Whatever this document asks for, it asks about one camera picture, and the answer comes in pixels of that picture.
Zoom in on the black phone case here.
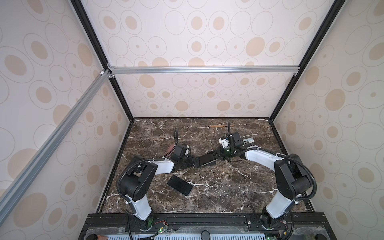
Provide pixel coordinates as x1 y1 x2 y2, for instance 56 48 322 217
196 149 218 168

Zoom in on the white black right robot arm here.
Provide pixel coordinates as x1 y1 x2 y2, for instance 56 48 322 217
217 147 318 230

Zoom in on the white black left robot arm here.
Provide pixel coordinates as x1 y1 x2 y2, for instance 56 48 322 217
116 144 204 230

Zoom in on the pink phone case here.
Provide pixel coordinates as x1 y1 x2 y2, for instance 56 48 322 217
164 144 176 158

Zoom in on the dark blue smartphone left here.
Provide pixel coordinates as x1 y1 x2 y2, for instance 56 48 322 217
167 176 193 196

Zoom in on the light blue white stapler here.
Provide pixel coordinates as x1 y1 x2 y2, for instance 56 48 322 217
243 138 255 144

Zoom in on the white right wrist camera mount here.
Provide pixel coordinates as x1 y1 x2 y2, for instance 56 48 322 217
219 136 231 149

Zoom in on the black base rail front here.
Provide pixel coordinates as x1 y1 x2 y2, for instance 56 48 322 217
79 212 336 240

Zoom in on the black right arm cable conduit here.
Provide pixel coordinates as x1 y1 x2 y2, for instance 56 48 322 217
226 121 318 202

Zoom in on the silver aluminium rail back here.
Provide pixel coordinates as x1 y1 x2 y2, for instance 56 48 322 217
111 66 300 74

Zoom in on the silver aluminium rail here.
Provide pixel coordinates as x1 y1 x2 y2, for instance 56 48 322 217
111 66 300 74
1 69 112 225

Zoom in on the black corner frame post left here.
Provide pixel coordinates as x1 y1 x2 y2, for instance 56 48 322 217
70 0 135 122

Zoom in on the black corner frame post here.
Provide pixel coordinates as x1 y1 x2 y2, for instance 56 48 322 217
269 0 346 123
70 0 135 122

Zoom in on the silver aluminium rail left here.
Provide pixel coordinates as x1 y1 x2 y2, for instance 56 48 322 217
1 69 112 225

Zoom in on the black corner frame post right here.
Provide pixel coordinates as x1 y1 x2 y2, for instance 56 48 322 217
269 0 346 123

